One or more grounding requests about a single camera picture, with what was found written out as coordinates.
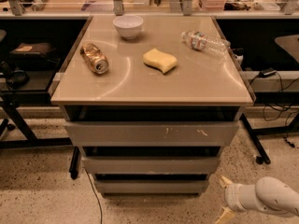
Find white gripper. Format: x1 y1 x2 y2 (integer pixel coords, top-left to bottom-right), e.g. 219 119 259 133
214 175 246 224

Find grey bottom drawer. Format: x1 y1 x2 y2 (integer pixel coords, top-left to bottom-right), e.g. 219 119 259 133
94 180 208 194

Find grey drawer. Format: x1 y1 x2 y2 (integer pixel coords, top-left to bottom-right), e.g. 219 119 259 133
82 157 220 175
94 180 208 194
65 121 238 147

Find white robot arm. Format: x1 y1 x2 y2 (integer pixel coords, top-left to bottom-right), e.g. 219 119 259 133
215 175 299 224

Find grey drawer cabinet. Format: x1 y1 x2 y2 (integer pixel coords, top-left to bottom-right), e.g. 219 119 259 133
51 15 254 182

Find grey middle drawer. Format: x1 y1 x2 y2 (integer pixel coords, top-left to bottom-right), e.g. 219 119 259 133
82 157 220 175

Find grey top drawer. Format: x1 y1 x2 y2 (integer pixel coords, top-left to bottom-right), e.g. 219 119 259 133
65 121 238 147

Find black table leg right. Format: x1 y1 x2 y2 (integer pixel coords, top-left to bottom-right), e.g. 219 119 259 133
240 114 271 164

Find black power adapter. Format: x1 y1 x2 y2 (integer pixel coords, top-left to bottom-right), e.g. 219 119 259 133
258 68 277 77

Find yellow sponge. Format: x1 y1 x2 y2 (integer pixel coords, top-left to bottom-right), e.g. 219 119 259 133
143 49 178 74

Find clear plastic water bottle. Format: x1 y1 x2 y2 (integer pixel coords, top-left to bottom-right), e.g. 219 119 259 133
181 30 230 57

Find crushed gold soda can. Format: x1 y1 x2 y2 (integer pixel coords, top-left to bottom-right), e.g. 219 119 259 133
79 43 109 75

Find white ceramic bowl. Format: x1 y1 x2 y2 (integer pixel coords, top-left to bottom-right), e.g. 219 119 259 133
113 15 144 39

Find black bag on shelf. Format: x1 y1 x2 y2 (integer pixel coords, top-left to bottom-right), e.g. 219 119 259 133
9 43 53 59

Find black headphones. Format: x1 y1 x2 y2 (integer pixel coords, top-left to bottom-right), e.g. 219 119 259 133
0 62 29 89

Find black floor cable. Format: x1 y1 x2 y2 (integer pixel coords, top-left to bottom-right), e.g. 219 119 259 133
83 168 104 224

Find black table frame left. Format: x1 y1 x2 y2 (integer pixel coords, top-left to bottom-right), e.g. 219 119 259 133
1 91 72 149

